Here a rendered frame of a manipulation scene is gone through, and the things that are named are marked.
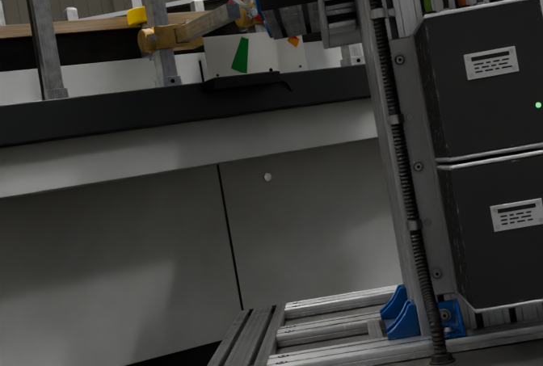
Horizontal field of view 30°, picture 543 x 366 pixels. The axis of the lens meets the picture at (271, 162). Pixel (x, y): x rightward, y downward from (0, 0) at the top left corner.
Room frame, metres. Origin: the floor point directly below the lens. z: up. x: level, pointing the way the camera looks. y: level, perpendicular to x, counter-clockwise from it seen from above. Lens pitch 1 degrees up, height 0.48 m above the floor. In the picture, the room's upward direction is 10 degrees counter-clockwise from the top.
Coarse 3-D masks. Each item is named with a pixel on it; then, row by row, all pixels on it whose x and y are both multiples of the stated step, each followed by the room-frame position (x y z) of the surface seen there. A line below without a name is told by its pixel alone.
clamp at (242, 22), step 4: (248, 4) 2.31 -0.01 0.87; (252, 4) 2.31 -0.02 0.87; (240, 8) 2.31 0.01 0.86; (240, 12) 2.31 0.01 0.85; (244, 12) 2.30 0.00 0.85; (244, 16) 2.30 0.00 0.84; (236, 20) 2.33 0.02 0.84; (240, 20) 2.32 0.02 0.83; (244, 20) 2.30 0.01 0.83; (248, 20) 2.31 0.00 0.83; (252, 20) 2.31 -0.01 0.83; (256, 20) 2.31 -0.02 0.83; (240, 24) 2.32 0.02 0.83; (244, 24) 2.31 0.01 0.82; (248, 24) 2.32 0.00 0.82; (252, 24) 2.32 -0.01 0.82
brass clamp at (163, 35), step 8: (176, 24) 2.21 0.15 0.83; (144, 32) 2.18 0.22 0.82; (152, 32) 2.18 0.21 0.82; (160, 32) 2.19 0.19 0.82; (168, 32) 2.20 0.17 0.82; (144, 40) 2.18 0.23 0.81; (152, 40) 2.17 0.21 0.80; (160, 40) 2.19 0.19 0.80; (168, 40) 2.20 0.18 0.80; (176, 40) 2.21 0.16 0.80; (192, 40) 2.23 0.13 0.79; (200, 40) 2.24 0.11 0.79; (144, 48) 2.19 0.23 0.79; (152, 48) 2.19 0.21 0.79; (160, 48) 2.19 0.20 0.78; (176, 48) 2.23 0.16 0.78; (184, 48) 2.25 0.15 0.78; (192, 48) 2.27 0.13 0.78
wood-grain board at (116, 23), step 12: (180, 12) 2.46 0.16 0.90; (192, 12) 2.47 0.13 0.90; (204, 12) 2.49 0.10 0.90; (24, 24) 2.26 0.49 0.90; (60, 24) 2.30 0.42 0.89; (72, 24) 2.31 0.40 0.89; (84, 24) 2.33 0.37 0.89; (96, 24) 2.34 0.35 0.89; (108, 24) 2.36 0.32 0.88; (120, 24) 2.37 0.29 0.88; (0, 36) 2.23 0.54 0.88; (12, 36) 2.24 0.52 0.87; (24, 36) 2.26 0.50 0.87
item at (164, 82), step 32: (352, 64) 2.44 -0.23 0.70; (96, 96) 2.09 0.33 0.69; (128, 96) 2.12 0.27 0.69; (160, 96) 2.16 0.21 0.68; (192, 96) 2.20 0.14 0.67; (224, 96) 2.24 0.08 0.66; (256, 96) 2.28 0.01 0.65; (288, 96) 2.32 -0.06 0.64; (320, 96) 2.37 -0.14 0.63; (352, 96) 2.41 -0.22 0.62; (0, 128) 1.98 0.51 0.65; (32, 128) 2.01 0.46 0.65; (64, 128) 2.05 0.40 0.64; (96, 128) 2.08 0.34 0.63; (128, 128) 2.12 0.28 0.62
